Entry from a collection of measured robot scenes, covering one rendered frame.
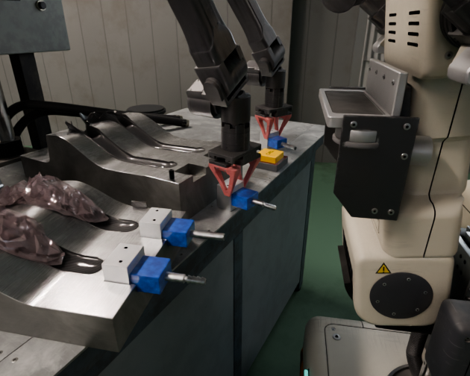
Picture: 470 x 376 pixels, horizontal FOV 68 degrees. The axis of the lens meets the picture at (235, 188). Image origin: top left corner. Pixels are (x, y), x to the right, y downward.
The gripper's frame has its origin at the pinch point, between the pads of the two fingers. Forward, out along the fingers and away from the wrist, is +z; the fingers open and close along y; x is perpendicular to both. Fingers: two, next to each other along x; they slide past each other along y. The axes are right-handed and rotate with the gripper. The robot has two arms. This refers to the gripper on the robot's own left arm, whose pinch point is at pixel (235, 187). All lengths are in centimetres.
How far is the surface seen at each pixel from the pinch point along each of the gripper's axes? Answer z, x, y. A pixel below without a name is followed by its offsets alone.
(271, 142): 1.9, -12.2, -36.1
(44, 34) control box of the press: -26, -96, -16
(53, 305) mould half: -1.6, 3.4, 41.5
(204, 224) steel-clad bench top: 4.3, -0.5, 9.7
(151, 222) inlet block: -4.1, 1.7, 24.4
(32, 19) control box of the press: -31, -95, -13
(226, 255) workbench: 20.1, -3.5, -1.5
